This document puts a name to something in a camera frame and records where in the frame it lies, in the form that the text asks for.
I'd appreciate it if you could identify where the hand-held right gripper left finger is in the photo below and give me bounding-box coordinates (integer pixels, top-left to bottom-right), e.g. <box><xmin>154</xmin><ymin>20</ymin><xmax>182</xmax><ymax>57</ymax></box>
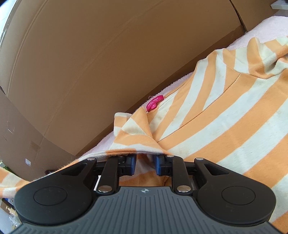
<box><xmin>61</xmin><ymin>154</ymin><xmax>137</xmax><ymax>195</ymax></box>

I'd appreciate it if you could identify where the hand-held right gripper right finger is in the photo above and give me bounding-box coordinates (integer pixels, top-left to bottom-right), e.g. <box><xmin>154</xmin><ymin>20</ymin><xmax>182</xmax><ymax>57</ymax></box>
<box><xmin>154</xmin><ymin>155</ymin><xmax>228</xmax><ymax>194</ymax></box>

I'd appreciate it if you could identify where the orange white striped shirt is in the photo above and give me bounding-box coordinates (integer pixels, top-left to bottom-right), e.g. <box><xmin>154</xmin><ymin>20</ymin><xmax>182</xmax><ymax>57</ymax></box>
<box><xmin>0</xmin><ymin>36</ymin><xmax>288</xmax><ymax>232</ymax></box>

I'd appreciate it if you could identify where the cardboard box with small sticker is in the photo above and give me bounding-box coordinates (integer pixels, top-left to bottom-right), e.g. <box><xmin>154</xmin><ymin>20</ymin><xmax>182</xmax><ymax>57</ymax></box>
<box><xmin>0</xmin><ymin>87</ymin><xmax>77</xmax><ymax>181</ymax></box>

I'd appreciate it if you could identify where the large labelled cardboard box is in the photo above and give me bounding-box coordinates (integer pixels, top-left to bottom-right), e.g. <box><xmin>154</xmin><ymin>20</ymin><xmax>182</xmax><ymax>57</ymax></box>
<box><xmin>7</xmin><ymin>0</ymin><xmax>246</xmax><ymax>158</ymax></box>

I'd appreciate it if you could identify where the pile of assorted clutter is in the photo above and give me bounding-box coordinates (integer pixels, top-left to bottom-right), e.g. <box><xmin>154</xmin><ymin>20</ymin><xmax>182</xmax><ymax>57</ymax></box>
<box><xmin>0</xmin><ymin>197</ymin><xmax>21</xmax><ymax>228</ymax></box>

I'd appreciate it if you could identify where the pink terry towel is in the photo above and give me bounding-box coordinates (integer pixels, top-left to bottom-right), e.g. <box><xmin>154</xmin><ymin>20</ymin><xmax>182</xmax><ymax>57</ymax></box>
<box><xmin>83</xmin><ymin>16</ymin><xmax>288</xmax><ymax>158</ymax></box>

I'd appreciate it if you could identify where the cardboard box with taped flaps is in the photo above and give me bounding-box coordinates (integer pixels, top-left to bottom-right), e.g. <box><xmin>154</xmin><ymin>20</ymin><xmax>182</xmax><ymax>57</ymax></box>
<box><xmin>229</xmin><ymin>0</ymin><xmax>288</xmax><ymax>32</ymax></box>

